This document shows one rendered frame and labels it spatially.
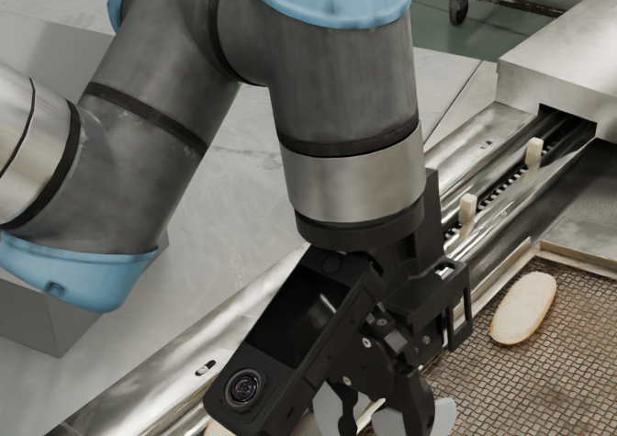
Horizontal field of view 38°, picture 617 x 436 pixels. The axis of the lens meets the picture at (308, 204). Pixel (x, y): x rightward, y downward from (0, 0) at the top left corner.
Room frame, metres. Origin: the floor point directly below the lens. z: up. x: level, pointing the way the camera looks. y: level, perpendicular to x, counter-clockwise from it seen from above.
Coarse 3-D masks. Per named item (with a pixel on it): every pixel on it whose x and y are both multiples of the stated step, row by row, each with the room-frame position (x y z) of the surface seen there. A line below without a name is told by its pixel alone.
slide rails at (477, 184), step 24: (552, 120) 0.91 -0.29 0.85; (504, 168) 0.81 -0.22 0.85; (456, 192) 0.76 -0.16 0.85; (480, 192) 0.76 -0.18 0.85; (504, 192) 0.76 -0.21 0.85; (480, 216) 0.72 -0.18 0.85; (456, 240) 0.68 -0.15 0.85; (192, 408) 0.47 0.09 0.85; (168, 432) 0.45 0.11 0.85; (192, 432) 0.45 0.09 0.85
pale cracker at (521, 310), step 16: (512, 288) 0.55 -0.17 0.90; (528, 288) 0.55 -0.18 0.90; (544, 288) 0.55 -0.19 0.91; (512, 304) 0.53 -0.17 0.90; (528, 304) 0.53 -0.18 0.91; (544, 304) 0.53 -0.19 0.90; (496, 320) 0.51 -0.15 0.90; (512, 320) 0.51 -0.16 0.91; (528, 320) 0.51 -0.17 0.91; (496, 336) 0.50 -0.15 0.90; (512, 336) 0.49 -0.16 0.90; (528, 336) 0.50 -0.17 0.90
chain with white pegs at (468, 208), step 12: (576, 120) 0.93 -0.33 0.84; (564, 132) 0.90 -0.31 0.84; (528, 144) 0.83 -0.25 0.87; (540, 144) 0.83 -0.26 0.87; (552, 144) 0.88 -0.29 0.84; (528, 156) 0.83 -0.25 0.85; (540, 156) 0.83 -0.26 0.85; (528, 168) 0.83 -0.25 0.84; (504, 180) 0.80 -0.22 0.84; (492, 192) 0.78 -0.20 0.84; (468, 204) 0.72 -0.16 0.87; (480, 204) 0.76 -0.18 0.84; (468, 216) 0.72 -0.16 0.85; (456, 228) 0.72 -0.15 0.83
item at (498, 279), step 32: (512, 256) 0.60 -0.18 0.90; (544, 256) 0.60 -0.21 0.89; (576, 256) 0.59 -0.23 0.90; (480, 288) 0.56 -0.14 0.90; (576, 288) 0.55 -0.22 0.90; (608, 288) 0.55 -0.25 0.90; (544, 320) 0.52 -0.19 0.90; (448, 384) 0.45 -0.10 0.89; (544, 384) 0.44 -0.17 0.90; (576, 384) 0.44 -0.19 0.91
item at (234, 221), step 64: (0, 0) 1.36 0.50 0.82; (64, 0) 1.35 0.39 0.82; (448, 64) 1.12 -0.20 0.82; (256, 128) 0.95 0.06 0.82; (192, 192) 0.81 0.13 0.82; (256, 192) 0.81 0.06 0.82; (192, 256) 0.70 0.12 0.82; (256, 256) 0.70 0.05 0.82; (128, 320) 0.60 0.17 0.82; (192, 320) 0.60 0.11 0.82; (0, 384) 0.53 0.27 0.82; (64, 384) 0.53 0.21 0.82
